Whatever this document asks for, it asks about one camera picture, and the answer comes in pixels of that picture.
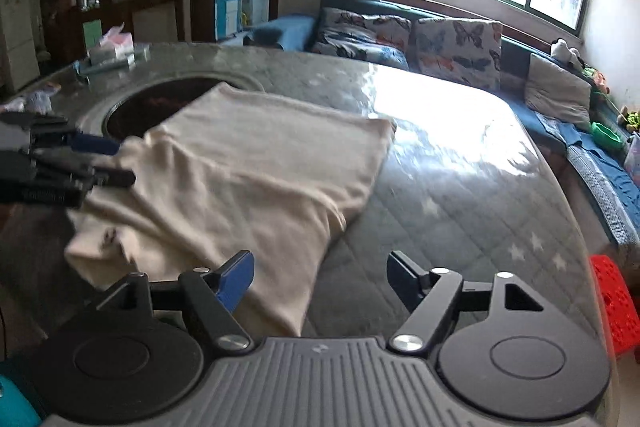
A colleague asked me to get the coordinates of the light blue cabinet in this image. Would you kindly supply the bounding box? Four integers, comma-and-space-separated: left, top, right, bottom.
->
214, 0, 249, 42

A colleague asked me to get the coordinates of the large butterfly print pillow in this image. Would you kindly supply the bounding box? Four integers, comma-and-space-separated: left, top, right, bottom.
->
412, 18, 504, 92

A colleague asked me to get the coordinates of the pink tissue box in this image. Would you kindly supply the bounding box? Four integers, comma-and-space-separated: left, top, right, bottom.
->
75, 26, 152, 75

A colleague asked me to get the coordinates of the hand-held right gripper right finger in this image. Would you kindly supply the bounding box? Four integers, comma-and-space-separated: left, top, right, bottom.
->
386, 250, 546, 354

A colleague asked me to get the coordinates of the blue sofa cover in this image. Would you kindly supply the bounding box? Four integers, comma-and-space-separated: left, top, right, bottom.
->
532, 109, 640, 248

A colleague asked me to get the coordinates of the panda plush toy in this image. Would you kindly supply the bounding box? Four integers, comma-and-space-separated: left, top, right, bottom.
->
550, 38, 584, 68

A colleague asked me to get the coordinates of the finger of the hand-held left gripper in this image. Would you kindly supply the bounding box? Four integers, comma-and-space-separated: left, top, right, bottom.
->
69, 132, 122, 156
89, 169, 137, 189

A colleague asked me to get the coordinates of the wooden chair back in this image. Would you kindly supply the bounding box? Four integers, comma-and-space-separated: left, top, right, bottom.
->
122, 0, 186, 46

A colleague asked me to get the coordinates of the pink and green plush toy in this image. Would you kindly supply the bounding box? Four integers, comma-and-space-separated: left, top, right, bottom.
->
582, 66, 610, 94

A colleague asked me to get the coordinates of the round black induction cooktop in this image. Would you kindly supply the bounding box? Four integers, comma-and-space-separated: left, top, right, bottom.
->
102, 76, 261, 142

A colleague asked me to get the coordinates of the dark blue sofa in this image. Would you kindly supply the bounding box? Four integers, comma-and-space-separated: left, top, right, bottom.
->
244, 0, 640, 248

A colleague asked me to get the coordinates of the teal object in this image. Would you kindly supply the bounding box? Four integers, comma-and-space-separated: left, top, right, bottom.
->
0, 374, 42, 427

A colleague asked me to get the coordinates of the red plastic stool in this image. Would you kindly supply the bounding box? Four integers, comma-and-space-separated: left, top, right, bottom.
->
589, 254, 640, 358

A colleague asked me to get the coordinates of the white refrigerator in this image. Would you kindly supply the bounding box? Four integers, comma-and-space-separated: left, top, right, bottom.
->
0, 0, 42, 90

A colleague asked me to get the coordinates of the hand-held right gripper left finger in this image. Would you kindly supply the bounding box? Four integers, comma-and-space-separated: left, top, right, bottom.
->
95, 250, 257, 354

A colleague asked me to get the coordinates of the beige knit sweater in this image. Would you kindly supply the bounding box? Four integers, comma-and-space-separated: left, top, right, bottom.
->
65, 82, 398, 338

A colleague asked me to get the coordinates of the green plastic basin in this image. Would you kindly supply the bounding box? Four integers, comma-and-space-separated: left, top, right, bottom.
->
590, 121, 626, 150

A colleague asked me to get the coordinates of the grey plain pillow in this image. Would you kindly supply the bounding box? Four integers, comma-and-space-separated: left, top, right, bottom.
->
522, 54, 594, 128

